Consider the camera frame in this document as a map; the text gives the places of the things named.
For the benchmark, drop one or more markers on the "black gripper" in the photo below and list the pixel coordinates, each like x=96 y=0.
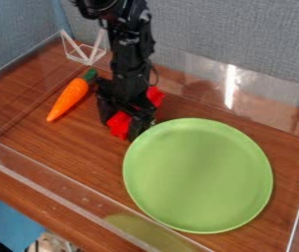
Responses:
x=124 y=90

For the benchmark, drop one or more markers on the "red rectangular block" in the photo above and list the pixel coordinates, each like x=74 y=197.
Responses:
x=118 y=121

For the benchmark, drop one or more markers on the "green round plate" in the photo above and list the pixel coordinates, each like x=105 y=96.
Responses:
x=197 y=175

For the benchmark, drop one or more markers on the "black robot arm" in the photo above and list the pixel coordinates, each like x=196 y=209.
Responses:
x=125 y=18

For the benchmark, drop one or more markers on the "orange toy carrot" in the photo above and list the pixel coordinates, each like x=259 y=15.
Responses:
x=73 y=92

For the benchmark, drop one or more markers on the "clear acrylic enclosure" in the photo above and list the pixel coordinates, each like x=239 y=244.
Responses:
x=61 y=166

